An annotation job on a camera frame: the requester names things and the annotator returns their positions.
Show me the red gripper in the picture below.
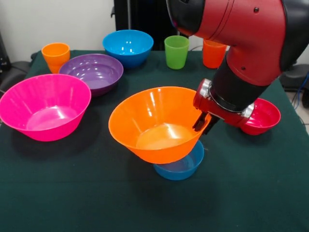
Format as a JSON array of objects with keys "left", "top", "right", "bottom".
[{"left": 192, "top": 93, "right": 252, "bottom": 135}]

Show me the small blue bowl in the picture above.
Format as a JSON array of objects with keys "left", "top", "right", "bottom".
[{"left": 153, "top": 140, "right": 205, "bottom": 181}]

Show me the large orange bowl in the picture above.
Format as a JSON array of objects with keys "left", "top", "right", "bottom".
[{"left": 108, "top": 87, "right": 211, "bottom": 165}]

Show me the small red bowl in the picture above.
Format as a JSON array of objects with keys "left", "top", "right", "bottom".
[{"left": 240, "top": 98, "right": 281, "bottom": 136}]

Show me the orange-red cup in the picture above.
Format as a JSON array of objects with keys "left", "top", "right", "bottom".
[{"left": 202, "top": 39, "right": 227, "bottom": 69}]

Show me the green cup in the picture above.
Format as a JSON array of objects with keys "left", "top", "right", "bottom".
[{"left": 164, "top": 35, "right": 190, "bottom": 70}]

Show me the large blue bowl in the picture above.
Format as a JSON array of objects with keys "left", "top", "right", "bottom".
[{"left": 102, "top": 29, "right": 155, "bottom": 69}]

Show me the purple bowl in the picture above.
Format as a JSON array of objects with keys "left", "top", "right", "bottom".
[{"left": 58, "top": 53, "right": 124, "bottom": 98}]

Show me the dark green tablecloth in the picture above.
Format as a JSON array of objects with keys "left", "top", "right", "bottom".
[{"left": 0, "top": 49, "right": 309, "bottom": 232}]

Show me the large pink bowl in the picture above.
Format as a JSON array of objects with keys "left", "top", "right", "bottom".
[{"left": 0, "top": 73, "right": 92, "bottom": 142}]

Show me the yellow-orange cup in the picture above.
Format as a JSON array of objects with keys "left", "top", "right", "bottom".
[{"left": 41, "top": 43, "right": 71, "bottom": 74}]

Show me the blue cable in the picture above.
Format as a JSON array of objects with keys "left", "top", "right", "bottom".
[{"left": 292, "top": 72, "right": 309, "bottom": 109}]

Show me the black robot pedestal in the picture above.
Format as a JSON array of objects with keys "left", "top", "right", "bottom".
[{"left": 111, "top": 0, "right": 181, "bottom": 51}]

